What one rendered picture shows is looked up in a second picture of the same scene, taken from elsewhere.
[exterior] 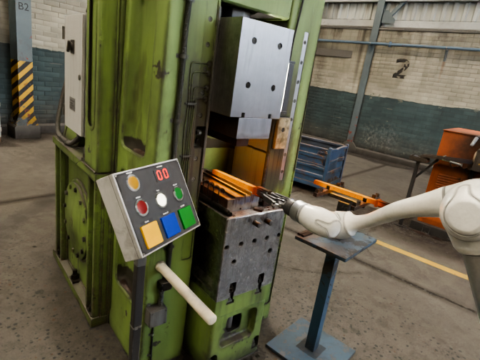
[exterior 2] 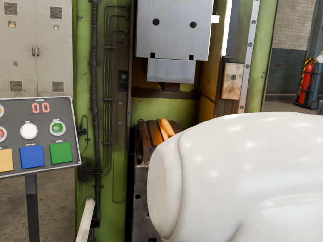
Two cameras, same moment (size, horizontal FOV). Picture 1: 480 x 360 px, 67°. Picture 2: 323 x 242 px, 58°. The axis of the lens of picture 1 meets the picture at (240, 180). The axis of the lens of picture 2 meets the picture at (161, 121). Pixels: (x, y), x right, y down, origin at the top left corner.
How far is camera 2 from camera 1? 0.93 m
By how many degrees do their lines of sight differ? 32
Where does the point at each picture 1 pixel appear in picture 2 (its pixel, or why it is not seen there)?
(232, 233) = (143, 182)
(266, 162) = (214, 114)
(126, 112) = not seen: hidden behind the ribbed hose
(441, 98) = not seen: outside the picture
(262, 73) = (174, 8)
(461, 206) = (155, 161)
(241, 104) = (148, 43)
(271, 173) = not seen: hidden behind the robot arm
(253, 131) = (169, 73)
